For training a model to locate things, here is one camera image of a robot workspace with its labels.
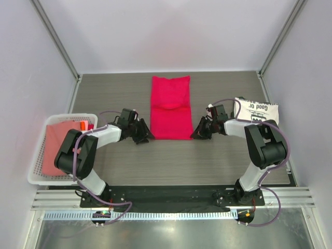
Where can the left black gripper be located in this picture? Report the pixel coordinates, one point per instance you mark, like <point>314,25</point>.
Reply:
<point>144,133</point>

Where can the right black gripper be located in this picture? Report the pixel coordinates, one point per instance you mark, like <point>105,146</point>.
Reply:
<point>199,133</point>

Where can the magenta pink t shirt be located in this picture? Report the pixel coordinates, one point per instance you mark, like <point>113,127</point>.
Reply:
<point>170,108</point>

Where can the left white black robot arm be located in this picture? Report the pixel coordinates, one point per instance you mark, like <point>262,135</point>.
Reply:
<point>76,154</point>

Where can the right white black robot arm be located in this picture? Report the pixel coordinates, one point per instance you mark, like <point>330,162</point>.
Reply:
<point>267,148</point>

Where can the white printed folded t shirt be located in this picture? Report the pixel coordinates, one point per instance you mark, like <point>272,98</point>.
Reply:
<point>255,111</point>

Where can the orange t shirt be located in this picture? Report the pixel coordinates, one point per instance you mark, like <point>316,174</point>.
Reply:
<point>84,125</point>

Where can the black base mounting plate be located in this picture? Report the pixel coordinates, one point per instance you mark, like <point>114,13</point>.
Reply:
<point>182,199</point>

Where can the salmon pink t shirt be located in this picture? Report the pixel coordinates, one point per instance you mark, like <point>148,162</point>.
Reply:
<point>55,134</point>

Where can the white plastic laundry basket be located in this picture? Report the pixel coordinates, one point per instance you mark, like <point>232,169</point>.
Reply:
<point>35,175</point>

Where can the white slotted cable duct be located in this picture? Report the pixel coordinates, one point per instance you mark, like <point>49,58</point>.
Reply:
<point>131,216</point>

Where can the left aluminium frame post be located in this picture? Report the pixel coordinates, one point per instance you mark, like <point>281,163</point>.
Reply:
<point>55,38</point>

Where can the aluminium frame post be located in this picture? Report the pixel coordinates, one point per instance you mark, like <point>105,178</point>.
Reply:
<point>55,38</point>
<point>290,20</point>

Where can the right aluminium frame post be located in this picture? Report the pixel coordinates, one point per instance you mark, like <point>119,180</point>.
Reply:
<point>290,20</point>

